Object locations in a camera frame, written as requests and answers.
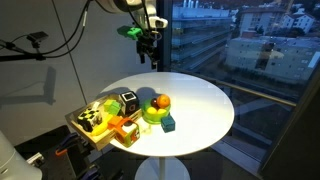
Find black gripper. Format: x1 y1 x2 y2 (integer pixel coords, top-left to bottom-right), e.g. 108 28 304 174
135 31 162 70

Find orange fruit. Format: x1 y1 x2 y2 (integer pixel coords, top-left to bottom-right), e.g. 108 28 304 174
156 94 172 109

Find green plastic bowl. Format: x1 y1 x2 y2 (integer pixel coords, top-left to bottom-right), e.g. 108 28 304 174
140 98 172 125

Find black soft cube blue faces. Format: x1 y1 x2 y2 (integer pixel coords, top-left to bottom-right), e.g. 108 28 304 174
118 90 140 117

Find yellow ball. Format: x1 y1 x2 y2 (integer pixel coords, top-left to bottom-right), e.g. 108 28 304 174
146 106 160 116

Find green foam block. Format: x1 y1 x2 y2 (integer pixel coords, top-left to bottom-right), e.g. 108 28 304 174
109 101 122 117

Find small teal cube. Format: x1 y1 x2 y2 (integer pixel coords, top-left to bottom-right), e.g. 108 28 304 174
160 115 176 134

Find orange white soft cube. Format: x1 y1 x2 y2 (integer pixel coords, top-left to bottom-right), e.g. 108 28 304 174
113 118 141 148

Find yellow toy banana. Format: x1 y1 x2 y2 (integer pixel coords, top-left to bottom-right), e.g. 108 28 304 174
90 114 114 137

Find black checkered soft cube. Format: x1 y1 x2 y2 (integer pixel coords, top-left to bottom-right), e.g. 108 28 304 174
76 107 104 133

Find wooden tray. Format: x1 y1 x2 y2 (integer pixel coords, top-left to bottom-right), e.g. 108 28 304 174
64 93 144 152

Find window railing bar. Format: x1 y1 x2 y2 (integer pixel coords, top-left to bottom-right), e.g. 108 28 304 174
173 68 298 108

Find black workbench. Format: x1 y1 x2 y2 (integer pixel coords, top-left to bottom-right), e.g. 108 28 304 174
14 124 124 180

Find white rounded machine housing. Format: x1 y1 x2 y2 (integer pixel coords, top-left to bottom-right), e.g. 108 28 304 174
0 130 43 180

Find dark window frame post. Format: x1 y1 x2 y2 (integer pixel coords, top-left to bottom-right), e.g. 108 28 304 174
156 0 173 73

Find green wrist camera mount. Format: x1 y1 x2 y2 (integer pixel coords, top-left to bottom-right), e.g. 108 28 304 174
117 25 143 41

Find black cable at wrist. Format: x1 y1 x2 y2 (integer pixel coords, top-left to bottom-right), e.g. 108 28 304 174
124 0 152 38

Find long black cable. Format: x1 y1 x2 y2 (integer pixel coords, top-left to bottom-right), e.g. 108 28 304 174
0 0 93 63

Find white table pedestal base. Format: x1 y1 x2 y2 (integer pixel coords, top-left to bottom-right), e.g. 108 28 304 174
134 155 191 180

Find black camera on boom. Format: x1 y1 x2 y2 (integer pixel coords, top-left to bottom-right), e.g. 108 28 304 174
26 31 49 44

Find orange handled clamp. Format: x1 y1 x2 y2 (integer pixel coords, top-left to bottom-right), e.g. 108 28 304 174
54 133 78 158

